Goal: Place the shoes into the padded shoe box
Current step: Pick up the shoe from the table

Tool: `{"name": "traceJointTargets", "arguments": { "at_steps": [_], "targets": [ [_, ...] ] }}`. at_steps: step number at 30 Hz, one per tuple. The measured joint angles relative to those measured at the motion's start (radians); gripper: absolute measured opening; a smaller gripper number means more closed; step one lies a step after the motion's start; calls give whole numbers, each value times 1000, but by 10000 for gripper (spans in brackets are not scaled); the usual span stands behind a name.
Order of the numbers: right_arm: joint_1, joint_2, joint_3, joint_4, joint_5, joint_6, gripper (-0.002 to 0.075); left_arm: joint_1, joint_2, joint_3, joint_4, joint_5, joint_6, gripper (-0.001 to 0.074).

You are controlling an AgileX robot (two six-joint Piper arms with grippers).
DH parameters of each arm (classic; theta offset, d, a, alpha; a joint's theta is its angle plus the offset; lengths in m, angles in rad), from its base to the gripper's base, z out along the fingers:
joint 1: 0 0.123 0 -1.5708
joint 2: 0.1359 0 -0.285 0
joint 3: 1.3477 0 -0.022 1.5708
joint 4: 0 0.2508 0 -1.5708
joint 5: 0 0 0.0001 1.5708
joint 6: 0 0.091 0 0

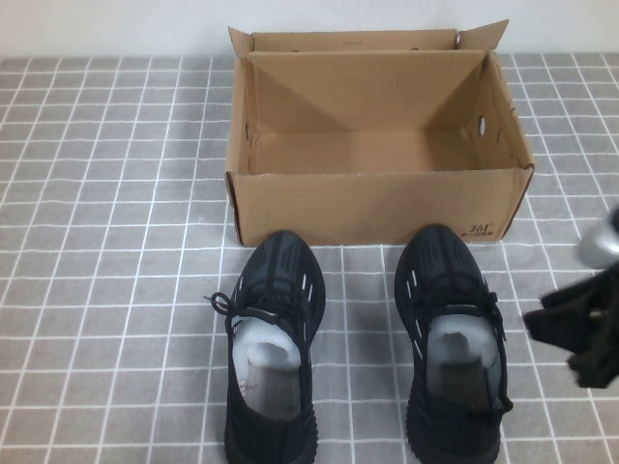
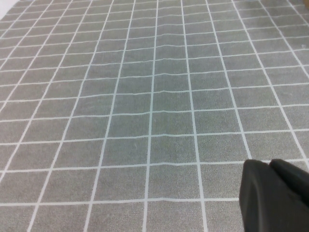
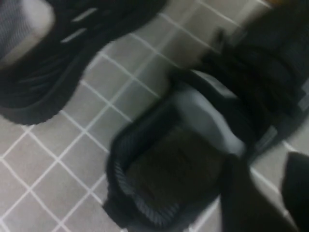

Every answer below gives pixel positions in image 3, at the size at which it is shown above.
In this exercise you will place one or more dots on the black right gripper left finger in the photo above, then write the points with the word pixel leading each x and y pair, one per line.
pixel 246 207

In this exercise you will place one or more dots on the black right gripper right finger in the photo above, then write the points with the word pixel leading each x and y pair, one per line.
pixel 298 188

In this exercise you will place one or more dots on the black sneaker white stripes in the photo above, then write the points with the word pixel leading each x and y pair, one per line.
pixel 72 62
pixel 169 166

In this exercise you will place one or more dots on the grey white-grid tablecloth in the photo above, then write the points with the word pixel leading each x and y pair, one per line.
pixel 72 157

